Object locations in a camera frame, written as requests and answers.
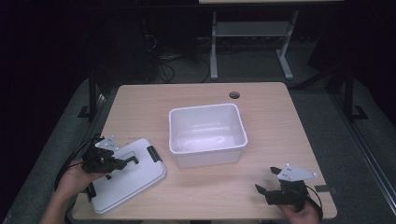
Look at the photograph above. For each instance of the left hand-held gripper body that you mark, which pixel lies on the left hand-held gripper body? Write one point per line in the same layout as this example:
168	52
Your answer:
99	158

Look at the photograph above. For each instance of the grey metal table frame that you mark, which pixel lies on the grey metal table frame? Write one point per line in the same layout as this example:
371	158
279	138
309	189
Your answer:
249	40

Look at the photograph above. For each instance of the black tape strip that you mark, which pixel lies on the black tape strip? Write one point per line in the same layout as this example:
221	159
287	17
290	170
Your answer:
325	188

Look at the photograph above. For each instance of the person's left hand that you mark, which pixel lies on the person's left hand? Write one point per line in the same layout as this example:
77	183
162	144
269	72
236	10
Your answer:
73	180

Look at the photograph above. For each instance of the black metal stand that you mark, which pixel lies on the black metal stand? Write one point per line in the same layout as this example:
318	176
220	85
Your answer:
91	96
351	96

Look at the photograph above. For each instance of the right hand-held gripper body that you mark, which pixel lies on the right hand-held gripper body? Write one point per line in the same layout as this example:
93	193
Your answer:
289	186

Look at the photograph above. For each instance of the white plastic storage bin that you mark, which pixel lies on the white plastic storage bin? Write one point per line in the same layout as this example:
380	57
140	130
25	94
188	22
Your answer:
207	135

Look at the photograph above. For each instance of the white lid with black latches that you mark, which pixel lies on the white lid with black latches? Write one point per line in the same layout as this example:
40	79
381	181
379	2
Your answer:
130	177

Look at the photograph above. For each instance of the person's right hand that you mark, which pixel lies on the person's right hand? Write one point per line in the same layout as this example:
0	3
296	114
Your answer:
300	214

